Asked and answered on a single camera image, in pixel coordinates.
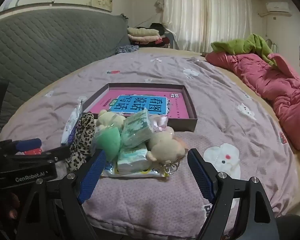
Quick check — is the leopard print scrunchie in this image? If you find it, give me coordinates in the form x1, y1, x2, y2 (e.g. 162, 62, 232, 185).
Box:
66, 112, 95, 172

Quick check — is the beige plush toy pink bow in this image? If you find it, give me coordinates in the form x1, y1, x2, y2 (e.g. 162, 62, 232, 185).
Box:
146, 115, 187, 164

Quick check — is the white air conditioner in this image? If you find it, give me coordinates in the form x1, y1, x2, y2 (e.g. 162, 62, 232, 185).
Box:
266, 2, 290, 13

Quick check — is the pink book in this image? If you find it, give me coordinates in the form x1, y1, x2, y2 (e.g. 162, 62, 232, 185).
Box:
90, 90, 190, 119

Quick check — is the white teal tissue pack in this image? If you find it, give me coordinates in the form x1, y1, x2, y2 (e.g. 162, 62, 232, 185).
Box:
117, 147, 152, 174

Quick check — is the beige folded garment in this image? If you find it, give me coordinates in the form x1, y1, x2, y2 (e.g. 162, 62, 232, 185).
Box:
127, 27, 159, 37

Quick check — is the green makeup sponge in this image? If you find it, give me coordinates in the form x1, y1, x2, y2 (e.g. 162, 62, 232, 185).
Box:
94, 126, 122, 162

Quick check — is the green printed tissue pack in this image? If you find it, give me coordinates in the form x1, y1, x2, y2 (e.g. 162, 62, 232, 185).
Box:
121, 109, 157, 149

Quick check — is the metal chair back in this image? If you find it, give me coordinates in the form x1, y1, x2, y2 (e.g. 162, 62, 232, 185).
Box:
266, 39, 278, 53

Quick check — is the green blanket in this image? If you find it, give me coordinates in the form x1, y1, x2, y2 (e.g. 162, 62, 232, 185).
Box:
211, 33, 278, 67

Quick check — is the grey quilted headboard cover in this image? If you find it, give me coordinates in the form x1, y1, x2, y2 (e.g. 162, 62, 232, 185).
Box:
0, 9, 130, 130

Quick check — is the blue patterned cloth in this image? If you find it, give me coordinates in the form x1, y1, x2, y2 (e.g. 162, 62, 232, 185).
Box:
115, 45, 140, 54

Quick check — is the cream plush bear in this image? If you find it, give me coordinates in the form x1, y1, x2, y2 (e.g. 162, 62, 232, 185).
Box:
96, 109, 125, 130

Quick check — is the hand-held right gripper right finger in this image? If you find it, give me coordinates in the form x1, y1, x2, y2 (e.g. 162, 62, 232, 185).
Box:
187, 148, 283, 240

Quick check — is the white curtain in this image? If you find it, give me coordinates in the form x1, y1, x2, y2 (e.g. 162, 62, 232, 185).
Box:
162, 0, 252, 53

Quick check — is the black garment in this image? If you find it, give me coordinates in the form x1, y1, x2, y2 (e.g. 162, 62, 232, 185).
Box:
136, 23, 167, 34

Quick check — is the white blue wet wipes packet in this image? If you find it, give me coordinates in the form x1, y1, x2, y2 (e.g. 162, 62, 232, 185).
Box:
61, 100, 84, 147

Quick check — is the purple printed bed sheet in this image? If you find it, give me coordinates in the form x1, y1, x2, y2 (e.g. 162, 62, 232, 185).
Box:
0, 47, 300, 239

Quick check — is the pink folded garment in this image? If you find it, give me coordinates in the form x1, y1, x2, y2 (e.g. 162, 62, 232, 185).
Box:
129, 35, 163, 43

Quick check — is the shallow brown cardboard box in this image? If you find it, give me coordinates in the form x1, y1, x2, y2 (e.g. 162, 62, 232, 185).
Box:
82, 83, 198, 132

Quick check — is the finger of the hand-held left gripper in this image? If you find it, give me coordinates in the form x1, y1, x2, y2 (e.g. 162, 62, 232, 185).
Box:
27, 146, 71, 165
5, 138, 42, 153

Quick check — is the person's left hand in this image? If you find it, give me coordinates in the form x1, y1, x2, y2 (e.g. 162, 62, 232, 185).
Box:
0, 192, 21, 230

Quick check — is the pink quilt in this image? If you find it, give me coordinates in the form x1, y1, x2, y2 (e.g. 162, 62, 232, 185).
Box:
205, 52, 300, 150

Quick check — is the white yellow packet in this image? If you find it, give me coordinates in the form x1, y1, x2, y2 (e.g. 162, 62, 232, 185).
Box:
101, 161, 170, 178

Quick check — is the stack of folded clothes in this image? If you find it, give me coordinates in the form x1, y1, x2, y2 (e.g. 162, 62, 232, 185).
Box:
137, 37, 171, 48

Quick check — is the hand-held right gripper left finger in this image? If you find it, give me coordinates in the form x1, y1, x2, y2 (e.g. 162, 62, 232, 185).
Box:
16, 149, 108, 240

